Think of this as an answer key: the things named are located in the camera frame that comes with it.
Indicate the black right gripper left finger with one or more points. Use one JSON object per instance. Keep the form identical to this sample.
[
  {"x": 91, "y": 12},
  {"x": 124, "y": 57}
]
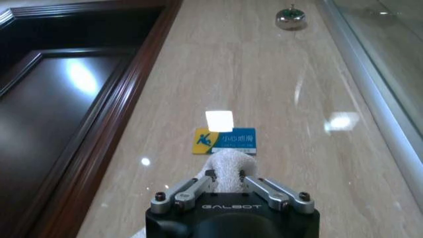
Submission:
[{"x": 184, "y": 193}]

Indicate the white terry towel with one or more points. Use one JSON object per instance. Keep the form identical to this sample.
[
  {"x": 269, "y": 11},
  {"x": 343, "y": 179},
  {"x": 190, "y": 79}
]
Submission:
[{"x": 231, "y": 171}]

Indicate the chrome round door stopper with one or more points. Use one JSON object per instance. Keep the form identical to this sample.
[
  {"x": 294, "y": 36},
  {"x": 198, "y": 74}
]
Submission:
[{"x": 291, "y": 19}]

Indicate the glass shower partition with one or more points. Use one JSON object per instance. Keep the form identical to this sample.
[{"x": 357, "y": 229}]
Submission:
[{"x": 379, "y": 62}]

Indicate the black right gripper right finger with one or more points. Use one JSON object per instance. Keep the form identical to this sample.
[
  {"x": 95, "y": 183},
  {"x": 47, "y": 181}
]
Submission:
[{"x": 281, "y": 196}]

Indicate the dark wooden door frame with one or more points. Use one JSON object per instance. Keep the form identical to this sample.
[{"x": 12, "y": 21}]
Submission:
[{"x": 99, "y": 119}]

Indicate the dark wooden door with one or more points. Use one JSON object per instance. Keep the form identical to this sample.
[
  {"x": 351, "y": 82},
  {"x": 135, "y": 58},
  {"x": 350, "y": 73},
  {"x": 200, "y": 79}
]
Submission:
[{"x": 46, "y": 104}]

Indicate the blue yellow caution sign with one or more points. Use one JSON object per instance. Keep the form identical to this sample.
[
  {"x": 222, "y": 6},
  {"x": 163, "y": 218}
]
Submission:
[{"x": 218, "y": 142}]

